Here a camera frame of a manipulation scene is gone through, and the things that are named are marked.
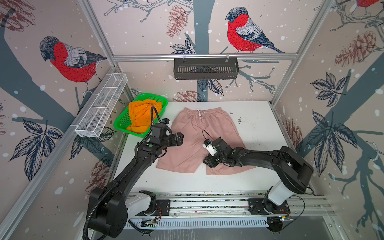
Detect aluminium corner frame post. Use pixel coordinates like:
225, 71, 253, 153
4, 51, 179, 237
270, 0, 334, 108

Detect orange shorts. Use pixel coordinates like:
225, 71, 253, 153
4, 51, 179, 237
126, 99, 162, 134

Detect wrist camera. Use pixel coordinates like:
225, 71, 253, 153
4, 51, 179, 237
162, 118, 170, 125
203, 139, 217, 157

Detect pink shorts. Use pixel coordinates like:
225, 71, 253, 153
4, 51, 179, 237
156, 108, 246, 174

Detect aluminium horizontal frame bar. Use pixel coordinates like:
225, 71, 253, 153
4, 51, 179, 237
113, 53, 298, 63

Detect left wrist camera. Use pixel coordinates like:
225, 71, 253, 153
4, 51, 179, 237
162, 118, 170, 125

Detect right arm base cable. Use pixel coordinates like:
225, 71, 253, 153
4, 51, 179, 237
278, 194, 307, 224

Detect black hanging wall basket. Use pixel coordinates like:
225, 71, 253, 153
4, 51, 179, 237
174, 58, 239, 80

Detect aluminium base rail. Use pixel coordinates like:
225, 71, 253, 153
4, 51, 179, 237
125, 191, 335, 220

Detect white wire wall basket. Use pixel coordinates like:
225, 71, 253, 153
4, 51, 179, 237
75, 73, 128, 138

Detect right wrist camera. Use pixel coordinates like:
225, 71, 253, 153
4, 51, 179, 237
203, 139, 217, 157

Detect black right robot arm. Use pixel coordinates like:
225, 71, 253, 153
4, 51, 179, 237
203, 138, 314, 216

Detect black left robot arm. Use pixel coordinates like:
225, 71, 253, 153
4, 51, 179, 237
82, 123, 184, 240

